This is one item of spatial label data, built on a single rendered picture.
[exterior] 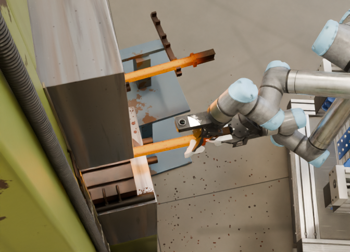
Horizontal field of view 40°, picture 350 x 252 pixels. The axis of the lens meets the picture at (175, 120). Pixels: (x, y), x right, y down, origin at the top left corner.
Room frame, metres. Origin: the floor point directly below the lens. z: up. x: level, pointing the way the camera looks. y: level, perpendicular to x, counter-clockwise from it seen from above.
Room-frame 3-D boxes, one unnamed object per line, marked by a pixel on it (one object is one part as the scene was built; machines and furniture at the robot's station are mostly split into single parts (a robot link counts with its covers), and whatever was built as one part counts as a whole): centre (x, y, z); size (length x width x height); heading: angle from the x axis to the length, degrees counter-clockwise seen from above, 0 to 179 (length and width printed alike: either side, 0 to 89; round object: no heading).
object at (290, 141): (0.79, -0.41, 0.89); 0.11 x 0.08 x 0.11; 55
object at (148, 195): (0.45, 0.24, 0.93); 0.40 x 0.03 x 0.03; 107
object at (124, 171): (0.54, 0.34, 0.96); 0.42 x 0.20 x 0.09; 107
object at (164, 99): (1.12, 0.15, 0.65); 0.40 x 0.30 x 0.02; 24
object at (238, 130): (0.75, -0.25, 0.98); 0.12 x 0.08 x 0.09; 108
